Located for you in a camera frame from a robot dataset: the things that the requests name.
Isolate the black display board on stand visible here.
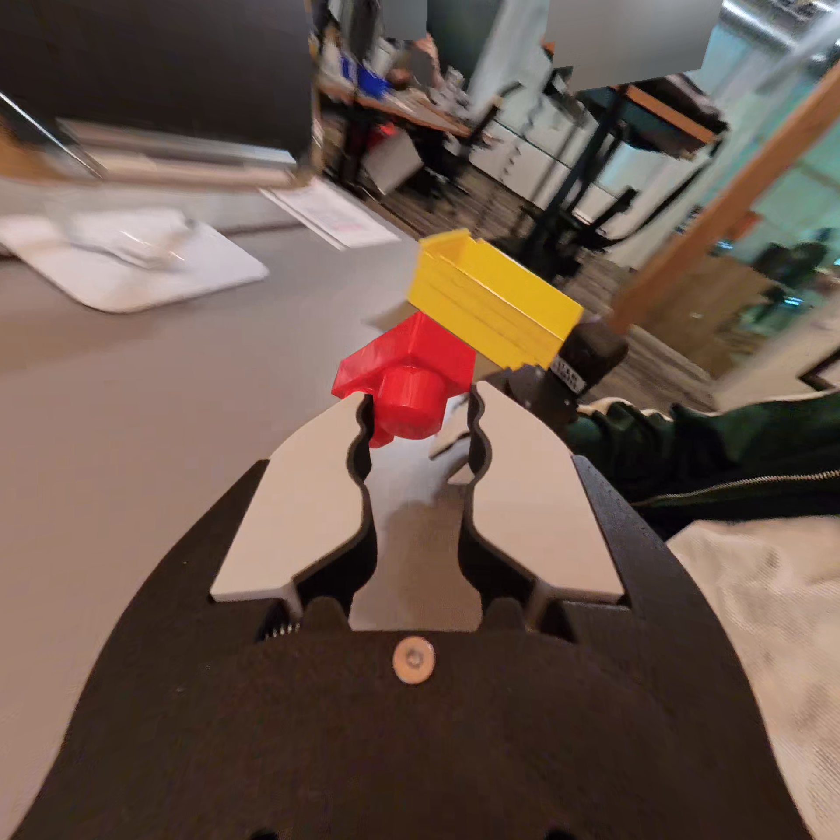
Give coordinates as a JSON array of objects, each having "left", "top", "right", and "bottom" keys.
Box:
[{"left": 0, "top": 0, "right": 322, "bottom": 315}]

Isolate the blue storage bin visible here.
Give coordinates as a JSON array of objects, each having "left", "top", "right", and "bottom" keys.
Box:
[{"left": 338, "top": 52, "right": 391, "bottom": 99}]

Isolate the person's green jacket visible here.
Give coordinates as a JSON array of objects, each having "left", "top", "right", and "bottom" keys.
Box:
[{"left": 630, "top": 469, "right": 840, "bottom": 542}]

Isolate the person's white shirt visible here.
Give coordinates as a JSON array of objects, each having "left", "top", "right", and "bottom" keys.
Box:
[{"left": 666, "top": 515, "right": 840, "bottom": 840}]

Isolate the person's right forearm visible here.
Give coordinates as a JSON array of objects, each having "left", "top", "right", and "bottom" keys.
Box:
[{"left": 564, "top": 390, "right": 840, "bottom": 483}]

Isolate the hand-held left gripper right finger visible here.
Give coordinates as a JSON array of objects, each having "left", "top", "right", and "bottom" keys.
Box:
[{"left": 457, "top": 381, "right": 626, "bottom": 631}]

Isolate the long wooden desk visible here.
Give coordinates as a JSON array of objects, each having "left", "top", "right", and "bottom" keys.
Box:
[{"left": 315, "top": 66, "right": 473, "bottom": 142}]

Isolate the grey hanging card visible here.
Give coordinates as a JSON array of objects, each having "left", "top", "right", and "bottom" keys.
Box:
[{"left": 367, "top": 128, "right": 424, "bottom": 194}]

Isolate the red plastic block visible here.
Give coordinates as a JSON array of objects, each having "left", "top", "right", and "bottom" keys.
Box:
[{"left": 330, "top": 311, "right": 476, "bottom": 449}]

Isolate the yellow plastic bin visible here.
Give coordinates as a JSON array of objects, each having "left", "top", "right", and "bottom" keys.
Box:
[{"left": 407, "top": 228, "right": 585, "bottom": 370}]

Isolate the wooden standing desk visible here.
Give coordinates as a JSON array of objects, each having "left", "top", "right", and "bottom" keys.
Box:
[{"left": 518, "top": 72, "right": 729, "bottom": 263}]

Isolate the laminated paper sheet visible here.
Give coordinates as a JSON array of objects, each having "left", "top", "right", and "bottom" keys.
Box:
[{"left": 259, "top": 177, "right": 401, "bottom": 252}]

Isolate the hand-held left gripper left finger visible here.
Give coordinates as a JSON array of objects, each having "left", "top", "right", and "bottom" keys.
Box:
[{"left": 210, "top": 392, "right": 378, "bottom": 605}]

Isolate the wooden post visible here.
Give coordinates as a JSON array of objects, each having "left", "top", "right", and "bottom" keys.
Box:
[{"left": 607, "top": 72, "right": 840, "bottom": 336}]

